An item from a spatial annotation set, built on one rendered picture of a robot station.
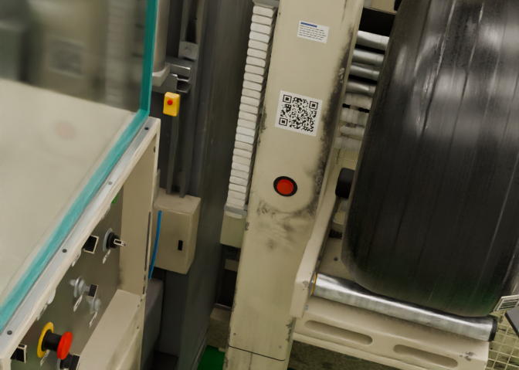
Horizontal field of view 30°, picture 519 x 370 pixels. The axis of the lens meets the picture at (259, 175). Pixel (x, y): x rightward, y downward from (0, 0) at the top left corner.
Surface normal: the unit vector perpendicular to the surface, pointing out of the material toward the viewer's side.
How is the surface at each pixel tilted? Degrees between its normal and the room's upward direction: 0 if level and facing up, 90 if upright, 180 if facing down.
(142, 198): 90
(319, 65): 90
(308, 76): 90
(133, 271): 90
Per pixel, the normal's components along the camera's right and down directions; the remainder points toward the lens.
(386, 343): -0.25, 0.54
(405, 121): -0.39, -0.04
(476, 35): 0.01, -0.50
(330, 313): 0.13, -0.81
